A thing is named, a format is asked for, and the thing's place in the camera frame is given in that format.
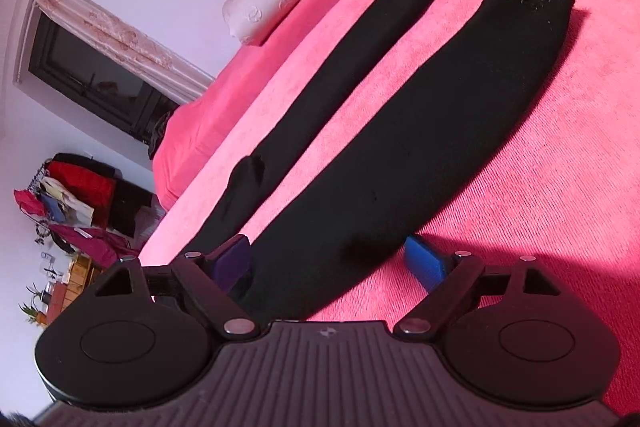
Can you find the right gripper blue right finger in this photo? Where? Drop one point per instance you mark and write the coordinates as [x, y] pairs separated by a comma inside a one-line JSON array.
[[431, 268]]

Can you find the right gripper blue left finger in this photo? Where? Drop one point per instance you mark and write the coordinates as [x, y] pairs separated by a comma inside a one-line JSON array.
[[226, 264]]

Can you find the black pants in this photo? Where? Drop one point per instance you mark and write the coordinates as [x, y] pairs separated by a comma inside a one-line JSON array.
[[422, 148]]

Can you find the hanging clothes pile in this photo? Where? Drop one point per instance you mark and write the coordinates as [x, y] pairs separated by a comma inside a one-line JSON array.
[[83, 206]]

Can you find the wooden shelf with boxes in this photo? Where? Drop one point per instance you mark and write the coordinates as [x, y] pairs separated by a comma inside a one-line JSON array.
[[81, 273]]

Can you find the pink patterned curtain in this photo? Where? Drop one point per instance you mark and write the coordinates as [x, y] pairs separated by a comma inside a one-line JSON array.
[[164, 70]]

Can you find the pink far bed cover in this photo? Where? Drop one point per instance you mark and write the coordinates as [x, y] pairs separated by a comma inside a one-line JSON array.
[[195, 130]]

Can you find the dark window frame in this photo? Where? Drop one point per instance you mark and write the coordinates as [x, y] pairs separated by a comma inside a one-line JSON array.
[[100, 85]]

